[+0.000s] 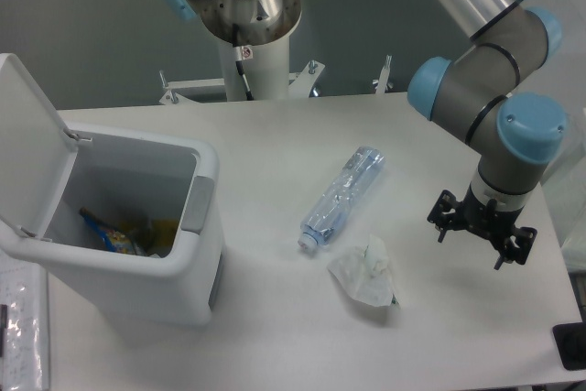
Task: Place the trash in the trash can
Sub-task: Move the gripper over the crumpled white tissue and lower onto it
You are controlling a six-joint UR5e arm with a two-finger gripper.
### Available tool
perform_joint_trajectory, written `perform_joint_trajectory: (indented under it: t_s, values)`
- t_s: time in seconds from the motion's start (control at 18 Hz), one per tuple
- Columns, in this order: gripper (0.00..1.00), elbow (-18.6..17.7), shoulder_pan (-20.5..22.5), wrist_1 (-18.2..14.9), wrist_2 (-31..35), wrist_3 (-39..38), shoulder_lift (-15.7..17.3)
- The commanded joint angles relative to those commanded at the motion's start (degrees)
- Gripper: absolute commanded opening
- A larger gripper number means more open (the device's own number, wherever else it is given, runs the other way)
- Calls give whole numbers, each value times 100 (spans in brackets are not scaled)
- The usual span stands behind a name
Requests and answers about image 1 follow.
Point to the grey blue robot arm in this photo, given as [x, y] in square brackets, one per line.
[474, 98]

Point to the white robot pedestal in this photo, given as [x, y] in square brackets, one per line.
[268, 62]

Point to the white trash can lid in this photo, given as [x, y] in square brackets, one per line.
[45, 173]

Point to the white paper wrapper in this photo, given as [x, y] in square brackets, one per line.
[365, 274]

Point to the white pedestal foot frame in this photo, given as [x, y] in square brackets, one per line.
[301, 85]

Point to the crushed clear plastic bottle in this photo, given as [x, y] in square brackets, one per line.
[332, 209]

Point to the white paper notebook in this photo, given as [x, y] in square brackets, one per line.
[25, 360]

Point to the white trash can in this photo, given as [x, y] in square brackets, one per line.
[127, 219]

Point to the black device at edge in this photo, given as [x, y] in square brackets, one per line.
[570, 341]

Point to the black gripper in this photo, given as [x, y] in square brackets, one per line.
[512, 243]

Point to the colourful snack wrapper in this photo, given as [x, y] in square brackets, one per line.
[113, 239]

